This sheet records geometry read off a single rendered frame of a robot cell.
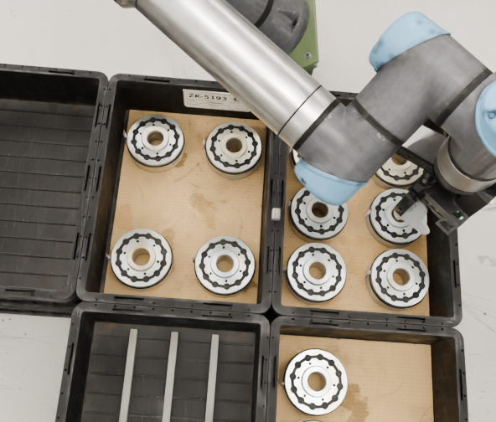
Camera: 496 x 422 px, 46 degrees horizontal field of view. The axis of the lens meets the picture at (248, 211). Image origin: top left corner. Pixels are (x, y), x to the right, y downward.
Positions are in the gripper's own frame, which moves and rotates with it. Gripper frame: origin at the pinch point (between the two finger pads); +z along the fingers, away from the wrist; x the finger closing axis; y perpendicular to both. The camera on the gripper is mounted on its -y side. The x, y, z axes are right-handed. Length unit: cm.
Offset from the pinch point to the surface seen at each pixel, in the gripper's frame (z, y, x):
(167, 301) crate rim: 3.9, -13.4, -37.7
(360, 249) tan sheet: 16.6, -0.1, -6.4
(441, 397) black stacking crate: 12.3, 25.9, -14.9
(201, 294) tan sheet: 14.3, -12.5, -32.9
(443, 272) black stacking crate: 10.2, 12.1, -0.8
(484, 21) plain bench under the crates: 35, -20, 59
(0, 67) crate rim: 4, -64, -34
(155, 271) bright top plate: 11.2, -20.0, -36.3
